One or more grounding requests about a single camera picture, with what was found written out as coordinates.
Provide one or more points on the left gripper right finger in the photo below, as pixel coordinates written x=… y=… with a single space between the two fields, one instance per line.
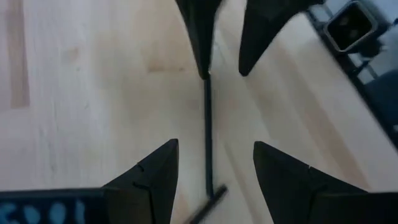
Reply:
x=295 y=193

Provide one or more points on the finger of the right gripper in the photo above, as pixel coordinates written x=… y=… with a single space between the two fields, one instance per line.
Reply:
x=202 y=28
x=264 y=25

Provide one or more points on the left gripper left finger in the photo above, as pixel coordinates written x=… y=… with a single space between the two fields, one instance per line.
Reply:
x=140 y=193

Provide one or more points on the thin brush long silver ferrule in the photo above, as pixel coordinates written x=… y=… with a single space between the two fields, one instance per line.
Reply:
x=211 y=202

